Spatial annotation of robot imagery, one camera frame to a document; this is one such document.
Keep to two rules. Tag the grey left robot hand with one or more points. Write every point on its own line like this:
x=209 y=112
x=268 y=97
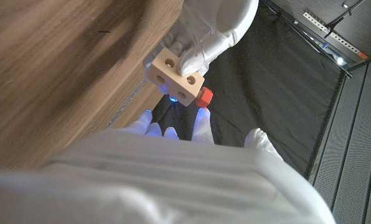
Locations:
x=210 y=31

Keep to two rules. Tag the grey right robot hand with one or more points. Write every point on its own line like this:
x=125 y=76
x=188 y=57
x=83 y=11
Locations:
x=157 y=186

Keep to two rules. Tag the small wooden block with holes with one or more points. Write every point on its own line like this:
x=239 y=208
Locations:
x=173 y=81

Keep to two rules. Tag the red-headed wooden screw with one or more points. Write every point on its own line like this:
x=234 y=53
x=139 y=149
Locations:
x=204 y=97

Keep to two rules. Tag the black backdrop curtain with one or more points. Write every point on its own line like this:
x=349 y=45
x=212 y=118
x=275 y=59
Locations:
x=266 y=93

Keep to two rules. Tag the black backdrop stand pole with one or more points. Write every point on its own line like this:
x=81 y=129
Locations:
x=310 y=37

